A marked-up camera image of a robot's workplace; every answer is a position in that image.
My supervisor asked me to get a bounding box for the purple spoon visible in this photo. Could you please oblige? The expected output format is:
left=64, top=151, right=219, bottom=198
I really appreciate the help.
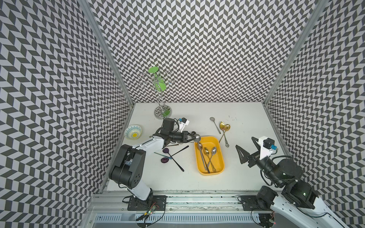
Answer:
left=162, top=148, right=184, bottom=172

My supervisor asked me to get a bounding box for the aluminium corner post right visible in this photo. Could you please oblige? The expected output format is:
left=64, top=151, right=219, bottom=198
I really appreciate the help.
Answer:
left=263, top=1, right=329, bottom=106

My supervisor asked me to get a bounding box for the yellow blue patterned bowl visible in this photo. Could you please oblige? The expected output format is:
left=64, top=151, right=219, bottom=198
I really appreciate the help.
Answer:
left=124, top=124, right=143, bottom=140

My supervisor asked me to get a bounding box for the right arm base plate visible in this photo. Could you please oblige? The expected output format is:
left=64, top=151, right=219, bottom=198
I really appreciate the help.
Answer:
left=238, top=194, right=271, bottom=211

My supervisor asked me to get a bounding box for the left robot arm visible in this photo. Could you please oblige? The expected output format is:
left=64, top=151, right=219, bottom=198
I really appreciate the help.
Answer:
left=108, top=118, right=201, bottom=201

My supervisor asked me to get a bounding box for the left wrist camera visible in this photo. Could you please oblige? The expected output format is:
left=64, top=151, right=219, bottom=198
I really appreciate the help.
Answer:
left=179, top=117, right=189, bottom=133

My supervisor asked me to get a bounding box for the large silver spoon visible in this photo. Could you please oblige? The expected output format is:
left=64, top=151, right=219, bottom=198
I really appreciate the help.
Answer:
left=197, top=142, right=210, bottom=173

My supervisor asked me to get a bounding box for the green plastic cup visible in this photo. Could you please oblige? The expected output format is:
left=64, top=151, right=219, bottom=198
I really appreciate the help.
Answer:
left=148, top=66, right=166, bottom=92

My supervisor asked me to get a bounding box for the yellow plastic storage box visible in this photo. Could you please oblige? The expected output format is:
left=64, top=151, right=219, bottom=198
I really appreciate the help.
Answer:
left=194, top=136, right=225, bottom=176

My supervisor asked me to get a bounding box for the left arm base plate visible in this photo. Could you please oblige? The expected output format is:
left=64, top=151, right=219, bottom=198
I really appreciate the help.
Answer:
left=127, top=195, right=167, bottom=211

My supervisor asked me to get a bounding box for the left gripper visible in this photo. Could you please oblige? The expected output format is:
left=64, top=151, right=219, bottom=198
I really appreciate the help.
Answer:
left=169, top=131, right=196, bottom=143

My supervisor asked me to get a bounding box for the silver teaspoon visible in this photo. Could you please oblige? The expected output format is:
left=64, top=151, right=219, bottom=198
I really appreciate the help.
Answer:
left=192, top=134, right=201, bottom=143

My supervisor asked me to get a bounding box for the teal handled iridescent spoon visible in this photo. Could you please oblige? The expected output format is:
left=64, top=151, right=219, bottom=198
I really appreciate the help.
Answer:
left=154, top=152, right=172, bottom=159

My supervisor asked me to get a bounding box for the chrome cup holder stand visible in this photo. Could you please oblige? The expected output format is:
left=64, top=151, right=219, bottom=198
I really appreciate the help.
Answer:
left=138, top=70, right=174, bottom=119

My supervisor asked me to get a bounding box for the aluminium corner post left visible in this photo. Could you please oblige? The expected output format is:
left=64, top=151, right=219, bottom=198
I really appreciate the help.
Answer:
left=78, top=0, right=134, bottom=106

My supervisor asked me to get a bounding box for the aluminium front rail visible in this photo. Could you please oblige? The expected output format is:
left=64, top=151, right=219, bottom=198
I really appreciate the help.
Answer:
left=86, top=191, right=259, bottom=213

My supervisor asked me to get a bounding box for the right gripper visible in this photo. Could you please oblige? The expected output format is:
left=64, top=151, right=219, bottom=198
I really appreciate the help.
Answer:
left=235, top=144, right=282, bottom=187

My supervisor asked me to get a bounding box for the gold round spoon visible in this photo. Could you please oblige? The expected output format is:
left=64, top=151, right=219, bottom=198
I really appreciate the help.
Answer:
left=220, top=122, right=231, bottom=141

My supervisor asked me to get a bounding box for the small silver spoon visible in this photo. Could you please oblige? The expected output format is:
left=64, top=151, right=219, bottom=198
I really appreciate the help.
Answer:
left=210, top=117, right=221, bottom=134

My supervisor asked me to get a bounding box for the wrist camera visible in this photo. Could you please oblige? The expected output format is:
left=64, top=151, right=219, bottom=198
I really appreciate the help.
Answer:
left=258, top=136, right=278, bottom=160
left=179, top=117, right=189, bottom=133

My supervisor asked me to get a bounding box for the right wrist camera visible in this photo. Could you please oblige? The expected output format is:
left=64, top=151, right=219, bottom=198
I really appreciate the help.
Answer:
left=258, top=136, right=278, bottom=160

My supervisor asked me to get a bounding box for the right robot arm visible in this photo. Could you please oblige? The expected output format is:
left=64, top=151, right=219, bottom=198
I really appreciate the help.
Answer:
left=235, top=136, right=347, bottom=228

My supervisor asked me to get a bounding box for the aluminium corner post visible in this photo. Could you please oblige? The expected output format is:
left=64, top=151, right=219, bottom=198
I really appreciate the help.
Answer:
left=78, top=0, right=134, bottom=106
left=263, top=1, right=329, bottom=106

